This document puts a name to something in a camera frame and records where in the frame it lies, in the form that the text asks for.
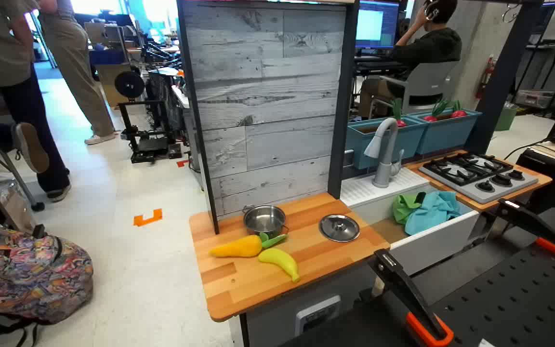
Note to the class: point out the yellow carrot plush toy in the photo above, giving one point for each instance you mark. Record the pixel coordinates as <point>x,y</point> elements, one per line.
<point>240,248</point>

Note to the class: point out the small steel pot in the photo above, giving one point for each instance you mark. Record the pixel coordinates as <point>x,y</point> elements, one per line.
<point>265,221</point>

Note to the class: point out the steel pot lid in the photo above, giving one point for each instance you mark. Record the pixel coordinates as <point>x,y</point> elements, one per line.
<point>340,229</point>

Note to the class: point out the yellow banana plush toy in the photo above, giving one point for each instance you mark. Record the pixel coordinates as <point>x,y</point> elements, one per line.
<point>280,261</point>

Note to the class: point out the grey toy faucet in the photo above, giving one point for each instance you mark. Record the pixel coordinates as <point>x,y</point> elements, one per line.
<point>388,169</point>

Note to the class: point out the red radish toy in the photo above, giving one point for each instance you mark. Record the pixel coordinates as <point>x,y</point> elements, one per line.
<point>398,115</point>
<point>446,111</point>

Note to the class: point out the white toy sink basin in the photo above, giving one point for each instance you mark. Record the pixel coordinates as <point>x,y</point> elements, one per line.
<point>438,242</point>

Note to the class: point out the grey toy stove top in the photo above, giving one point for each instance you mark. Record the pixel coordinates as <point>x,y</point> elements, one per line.
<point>477,175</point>

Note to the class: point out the grey wood-pattern back panel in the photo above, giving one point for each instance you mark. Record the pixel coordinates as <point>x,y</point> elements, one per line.
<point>265,109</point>

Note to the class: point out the green cloth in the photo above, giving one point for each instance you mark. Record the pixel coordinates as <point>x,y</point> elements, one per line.
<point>405,205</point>

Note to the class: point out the teal planter box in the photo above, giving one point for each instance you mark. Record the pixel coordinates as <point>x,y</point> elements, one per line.
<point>448,132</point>
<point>413,138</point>

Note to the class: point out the teal cloth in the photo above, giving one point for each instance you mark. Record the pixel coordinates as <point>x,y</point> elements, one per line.
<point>434,209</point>

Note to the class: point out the grey office chair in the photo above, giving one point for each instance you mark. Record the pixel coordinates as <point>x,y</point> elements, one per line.
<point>428,80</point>

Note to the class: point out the computer monitor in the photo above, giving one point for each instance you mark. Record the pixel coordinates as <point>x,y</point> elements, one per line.
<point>375,24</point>

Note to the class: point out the seated person dark shirt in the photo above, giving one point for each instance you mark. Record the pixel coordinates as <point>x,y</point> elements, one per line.
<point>428,49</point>

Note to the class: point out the person in khaki trousers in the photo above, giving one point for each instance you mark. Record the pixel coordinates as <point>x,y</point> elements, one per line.
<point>78,59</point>

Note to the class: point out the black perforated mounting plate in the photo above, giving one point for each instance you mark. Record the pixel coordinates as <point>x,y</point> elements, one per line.
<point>515,302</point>

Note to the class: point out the colourful patterned backpack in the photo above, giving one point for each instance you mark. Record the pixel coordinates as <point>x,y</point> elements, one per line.
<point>28,277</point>

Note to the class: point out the person in dark trousers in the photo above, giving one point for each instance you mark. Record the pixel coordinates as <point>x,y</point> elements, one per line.
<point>8,59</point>

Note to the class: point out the black frame post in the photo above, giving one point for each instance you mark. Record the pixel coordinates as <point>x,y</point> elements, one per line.
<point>344,98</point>
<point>506,71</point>
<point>193,117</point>

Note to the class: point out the black machine frame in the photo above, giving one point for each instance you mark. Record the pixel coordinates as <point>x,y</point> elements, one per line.
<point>149,123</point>

